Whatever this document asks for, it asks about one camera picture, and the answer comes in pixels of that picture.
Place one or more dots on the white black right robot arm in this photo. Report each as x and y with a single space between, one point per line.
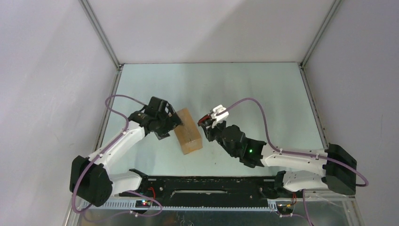
332 168

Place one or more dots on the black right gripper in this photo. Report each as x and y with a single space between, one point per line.
210 131

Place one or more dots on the aluminium frame post right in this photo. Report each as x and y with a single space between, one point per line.
320 32

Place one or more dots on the red black utility knife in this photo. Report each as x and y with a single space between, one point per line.
204 119

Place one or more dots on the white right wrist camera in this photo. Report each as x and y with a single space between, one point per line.
218 115

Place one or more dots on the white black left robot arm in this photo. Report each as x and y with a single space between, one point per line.
91 177

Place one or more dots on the aluminium frame post left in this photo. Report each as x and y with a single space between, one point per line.
96 25

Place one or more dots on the brown cardboard express box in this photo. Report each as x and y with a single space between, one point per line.
187 133

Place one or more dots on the aluminium frame post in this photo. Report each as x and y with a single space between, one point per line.
96 25
320 32

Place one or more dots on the grey cable duct rail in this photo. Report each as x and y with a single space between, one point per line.
138 204

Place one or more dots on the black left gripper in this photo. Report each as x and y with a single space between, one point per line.
173 121

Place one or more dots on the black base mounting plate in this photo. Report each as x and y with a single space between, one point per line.
243 191

